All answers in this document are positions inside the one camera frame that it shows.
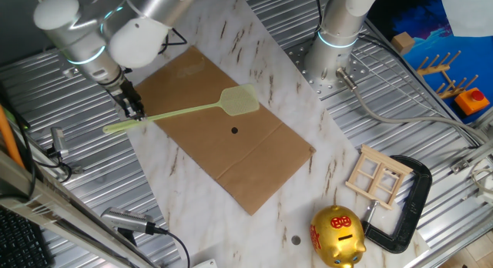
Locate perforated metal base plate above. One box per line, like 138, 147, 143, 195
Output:
287, 36, 371, 100

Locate black keyboard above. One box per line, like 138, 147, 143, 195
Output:
0, 206, 53, 268

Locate yellow-green plastic flyswatter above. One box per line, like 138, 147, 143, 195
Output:
102, 84, 261, 135

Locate black C-clamp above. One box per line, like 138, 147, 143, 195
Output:
361, 155, 433, 255

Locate orange emergency stop box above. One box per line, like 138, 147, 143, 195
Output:
454, 87, 491, 117

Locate golden piggy bank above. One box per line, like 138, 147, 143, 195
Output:
310, 205, 367, 268

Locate wooden cube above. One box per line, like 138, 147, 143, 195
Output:
391, 32, 416, 55

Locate blue printed mat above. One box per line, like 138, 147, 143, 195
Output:
367, 0, 493, 125

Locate brown cardboard sheet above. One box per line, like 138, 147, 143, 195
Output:
132, 45, 317, 216

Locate white cable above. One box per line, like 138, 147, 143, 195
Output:
471, 159, 493, 206

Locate small metal corner bracket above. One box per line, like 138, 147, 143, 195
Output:
450, 158, 471, 175

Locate small wooden window frame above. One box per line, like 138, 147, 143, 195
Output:
345, 143, 414, 211

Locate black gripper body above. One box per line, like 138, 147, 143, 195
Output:
109, 78, 144, 112

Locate wooden peg rack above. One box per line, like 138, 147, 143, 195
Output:
416, 50, 462, 77
434, 71, 480, 101

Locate thick grey hose cable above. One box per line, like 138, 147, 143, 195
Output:
335, 66, 487, 142

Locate silver vented camera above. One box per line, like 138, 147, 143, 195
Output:
100, 206, 157, 236

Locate thin black camera cable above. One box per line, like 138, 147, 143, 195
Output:
36, 149, 75, 183

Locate black looped robot cables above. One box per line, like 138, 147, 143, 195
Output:
314, 0, 325, 33

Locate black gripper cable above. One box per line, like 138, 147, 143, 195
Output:
158, 27, 189, 55

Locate white marble board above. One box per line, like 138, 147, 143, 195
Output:
126, 0, 431, 268

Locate white paper sheet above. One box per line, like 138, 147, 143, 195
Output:
440, 0, 493, 39

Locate aluminium frame beam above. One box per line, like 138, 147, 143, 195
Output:
0, 150, 156, 268

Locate thin grey cable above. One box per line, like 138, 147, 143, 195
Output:
356, 32, 483, 148

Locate orange rod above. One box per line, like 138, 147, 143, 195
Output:
0, 104, 26, 169

